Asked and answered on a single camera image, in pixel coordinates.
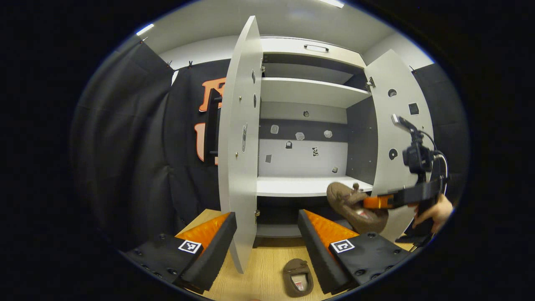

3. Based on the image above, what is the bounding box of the black door handle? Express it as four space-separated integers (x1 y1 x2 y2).
206 90 223 157

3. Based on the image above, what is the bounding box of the black backdrop cloth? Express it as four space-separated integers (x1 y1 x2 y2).
71 40 230 251
412 63 471 201

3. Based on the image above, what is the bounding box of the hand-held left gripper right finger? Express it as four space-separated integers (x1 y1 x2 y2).
298 209 412 295

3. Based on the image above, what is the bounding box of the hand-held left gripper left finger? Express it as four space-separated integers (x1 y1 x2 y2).
125 212 237 294

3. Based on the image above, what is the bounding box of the white cabinet door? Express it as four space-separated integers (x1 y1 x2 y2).
217 16 264 274
364 49 435 243

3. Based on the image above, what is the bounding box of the brown fuzzy shoe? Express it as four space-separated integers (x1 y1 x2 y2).
283 258 314 298
326 182 389 235

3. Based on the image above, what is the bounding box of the white shoe cabinet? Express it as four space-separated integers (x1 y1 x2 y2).
255 37 379 239

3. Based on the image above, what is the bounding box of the white cabinet drawer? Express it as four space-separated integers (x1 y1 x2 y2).
261 37 367 67

